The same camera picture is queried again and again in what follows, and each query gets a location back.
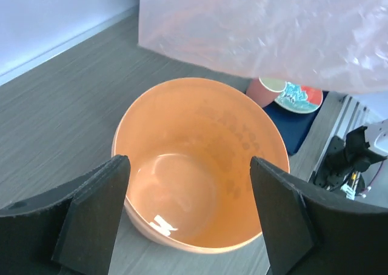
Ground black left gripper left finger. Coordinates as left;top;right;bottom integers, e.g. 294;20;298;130
1;155;130;274

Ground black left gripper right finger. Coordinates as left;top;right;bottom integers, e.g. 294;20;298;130
250;157;387;274

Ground orange plastic trash bin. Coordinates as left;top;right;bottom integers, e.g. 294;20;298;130
112;78;290;254

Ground pink translucent trash bag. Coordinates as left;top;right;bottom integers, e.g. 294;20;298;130
139;0;387;93

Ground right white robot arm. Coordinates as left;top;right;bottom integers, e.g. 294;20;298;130
310;119;387;200

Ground dark blue tray mat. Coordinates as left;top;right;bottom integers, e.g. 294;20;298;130
264;91;327;156

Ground floral ceramic plate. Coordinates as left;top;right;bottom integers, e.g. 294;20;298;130
275;82;323;114

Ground pink ceramic mug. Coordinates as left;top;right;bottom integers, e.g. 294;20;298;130
246;78;286;108

